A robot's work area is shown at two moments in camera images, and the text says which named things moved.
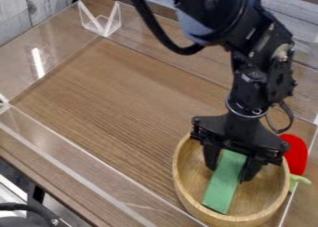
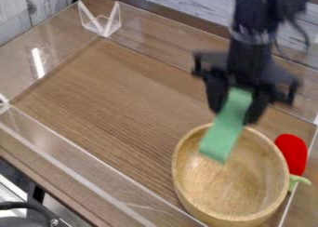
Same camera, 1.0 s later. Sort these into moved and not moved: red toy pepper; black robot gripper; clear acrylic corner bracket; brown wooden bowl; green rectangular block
Moved: green rectangular block; black robot gripper
Not moved: clear acrylic corner bracket; red toy pepper; brown wooden bowl
